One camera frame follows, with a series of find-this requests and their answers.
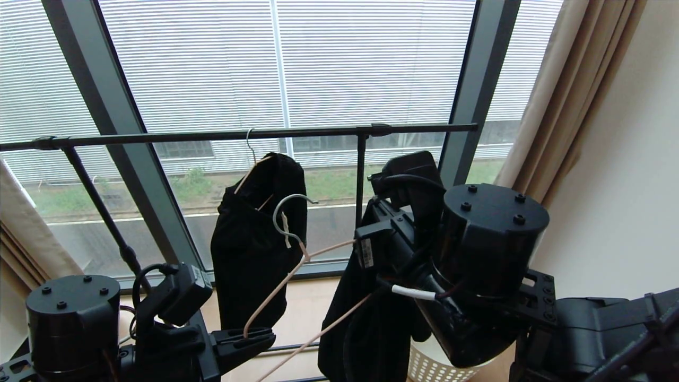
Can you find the window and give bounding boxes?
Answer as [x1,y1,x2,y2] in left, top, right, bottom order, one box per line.
[0,0,563,290]

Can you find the beige curtain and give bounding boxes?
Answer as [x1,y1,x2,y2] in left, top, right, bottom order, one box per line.
[0,159,83,290]
[496,0,649,207]

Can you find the white laundry basket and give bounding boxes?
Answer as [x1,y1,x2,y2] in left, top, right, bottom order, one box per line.
[407,334,497,382]

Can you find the black garment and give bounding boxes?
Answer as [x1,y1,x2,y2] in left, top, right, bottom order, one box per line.
[318,199,433,382]

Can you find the black clothes rack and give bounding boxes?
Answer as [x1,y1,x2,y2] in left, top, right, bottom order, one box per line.
[0,123,478,382]

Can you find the pink clothes hanger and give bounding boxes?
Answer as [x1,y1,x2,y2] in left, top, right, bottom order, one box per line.
[233,128,275,212]
[243,194,372,382]

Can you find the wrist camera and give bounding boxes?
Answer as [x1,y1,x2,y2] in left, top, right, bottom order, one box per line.
[369,151,446,213]
[135,263,214,327]

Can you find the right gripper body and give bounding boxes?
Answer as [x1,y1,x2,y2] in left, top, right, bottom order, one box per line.
[354,196,443,298]

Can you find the black shorts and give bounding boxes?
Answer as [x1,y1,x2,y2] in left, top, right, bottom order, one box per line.
[211,153,308,331]

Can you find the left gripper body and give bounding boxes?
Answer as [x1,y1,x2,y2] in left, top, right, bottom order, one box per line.
[119,313,221,382]

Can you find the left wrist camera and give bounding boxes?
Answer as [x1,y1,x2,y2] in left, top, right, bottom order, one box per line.
[135,263,214,327]

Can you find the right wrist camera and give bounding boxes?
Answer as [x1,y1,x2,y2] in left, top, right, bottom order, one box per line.
[369,151,446,213]

